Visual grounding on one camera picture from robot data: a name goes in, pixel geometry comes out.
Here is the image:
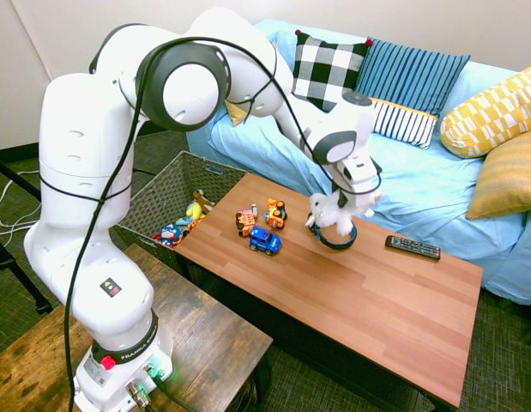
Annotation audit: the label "mustard yellow pillow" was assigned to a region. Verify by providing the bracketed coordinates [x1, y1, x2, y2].
[465, 128, 531, 221]

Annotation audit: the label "light blue sofa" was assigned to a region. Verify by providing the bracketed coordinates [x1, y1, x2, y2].
[184, 17, 531, 306]

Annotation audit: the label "white stuffed animal toy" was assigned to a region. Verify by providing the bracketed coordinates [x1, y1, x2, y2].
[304, 190, 383, 238]

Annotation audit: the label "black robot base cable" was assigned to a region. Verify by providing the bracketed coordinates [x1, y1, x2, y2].
[146, 363, 198, 412]

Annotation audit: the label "grey wicker basket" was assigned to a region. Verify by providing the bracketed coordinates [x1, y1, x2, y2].
[114, 149, 250, 276]

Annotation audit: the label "blue black headphones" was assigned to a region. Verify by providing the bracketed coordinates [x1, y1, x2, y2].
[308, 211, 359, 251]

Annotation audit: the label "brown plush toy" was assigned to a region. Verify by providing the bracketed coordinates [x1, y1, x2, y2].
[192, 189, 216, 214]

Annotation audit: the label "white thin floor cable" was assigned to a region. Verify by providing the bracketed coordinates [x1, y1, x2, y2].
[0, 168, 44, 238]

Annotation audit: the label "blue striped pillow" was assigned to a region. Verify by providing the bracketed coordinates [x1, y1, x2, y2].
[353, 38, 472, 119]

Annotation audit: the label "orange patterned plush toy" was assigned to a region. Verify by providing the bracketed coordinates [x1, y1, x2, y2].
[180, 216, 207, 238]

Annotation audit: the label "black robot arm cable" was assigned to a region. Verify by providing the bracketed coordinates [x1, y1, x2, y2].
[63, 35, 383, 412]

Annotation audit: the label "orange toy truck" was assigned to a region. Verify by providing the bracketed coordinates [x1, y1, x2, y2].
[263, 197, 289, 230]

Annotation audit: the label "yellow white patterned pillow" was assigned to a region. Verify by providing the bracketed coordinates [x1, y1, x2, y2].
[439, 63, 531, 160]

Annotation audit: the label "Captain America plush toy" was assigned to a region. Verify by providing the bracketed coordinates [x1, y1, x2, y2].
[153, 222, 184, 250]

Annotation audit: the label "black remote control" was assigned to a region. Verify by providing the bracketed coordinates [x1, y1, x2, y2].
[384, 234, 443, 262]

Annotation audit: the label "black white checkered pillow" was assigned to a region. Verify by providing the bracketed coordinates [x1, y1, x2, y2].
[291, 28, 375, 114]

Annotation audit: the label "red toy fire truck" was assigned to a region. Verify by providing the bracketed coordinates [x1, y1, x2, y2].
[234, 204, 260, 239]

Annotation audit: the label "yellow blue plush toy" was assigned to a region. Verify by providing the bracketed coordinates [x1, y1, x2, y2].
[184, 201, 207, 221]

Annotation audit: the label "blue toy car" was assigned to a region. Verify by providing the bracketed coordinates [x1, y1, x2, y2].
[248, 224, 284, 257]

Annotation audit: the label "black tripod stand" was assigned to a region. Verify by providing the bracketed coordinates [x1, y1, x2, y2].
[0, 151, 54, 315]

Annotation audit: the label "reddish wooden coffee table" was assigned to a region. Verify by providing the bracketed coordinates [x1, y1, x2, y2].
[175, 172, 486, 412]

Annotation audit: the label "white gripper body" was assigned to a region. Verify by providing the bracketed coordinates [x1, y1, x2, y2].
[333, 154, 383, 201]

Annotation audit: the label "rustic dark wood table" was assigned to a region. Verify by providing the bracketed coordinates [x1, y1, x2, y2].
[0, 243, 275, 412]

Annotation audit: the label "white navy striped pillow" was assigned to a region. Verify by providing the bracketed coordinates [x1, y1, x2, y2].
[369, 97, 439, 151]

